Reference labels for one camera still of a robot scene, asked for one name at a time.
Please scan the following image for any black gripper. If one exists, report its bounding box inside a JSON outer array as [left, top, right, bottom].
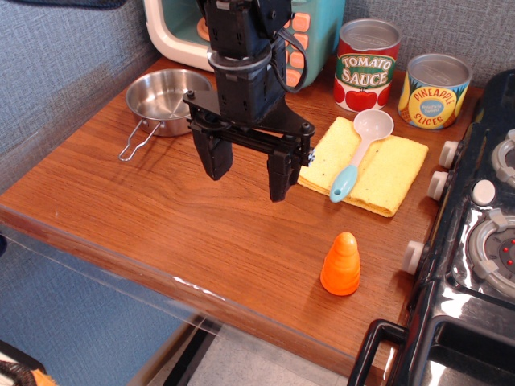
[[183, 38, 315, 202]]

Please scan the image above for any grey spoon with blue handle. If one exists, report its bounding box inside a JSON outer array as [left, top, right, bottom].
[[329, 109, 394, 203]]

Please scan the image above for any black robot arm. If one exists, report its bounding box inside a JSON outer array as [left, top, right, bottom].
[[183, 1, 315, 202]]

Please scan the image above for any yellow folded cloth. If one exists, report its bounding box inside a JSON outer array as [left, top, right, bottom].
[[298, 117, 429, 217]]

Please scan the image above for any small steel pan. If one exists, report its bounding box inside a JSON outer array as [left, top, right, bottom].
[[118, 69, 212, 162]]

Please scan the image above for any orange toy carrot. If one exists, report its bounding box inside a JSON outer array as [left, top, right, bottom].
[[320, 232, 361, 296]]

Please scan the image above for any teal toy microwave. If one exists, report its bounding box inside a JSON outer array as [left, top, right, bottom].
[[143, 0, 345, 87]]

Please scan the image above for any tomato sauce can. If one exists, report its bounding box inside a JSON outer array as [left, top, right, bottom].
[[333, 18, 401, 112]]

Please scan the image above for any pineapple slices can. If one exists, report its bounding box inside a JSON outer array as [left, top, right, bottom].
[[398, 53, 472, 130]]

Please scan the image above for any black toy stove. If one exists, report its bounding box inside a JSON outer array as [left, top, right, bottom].
[[348, 70, 514, 385]]

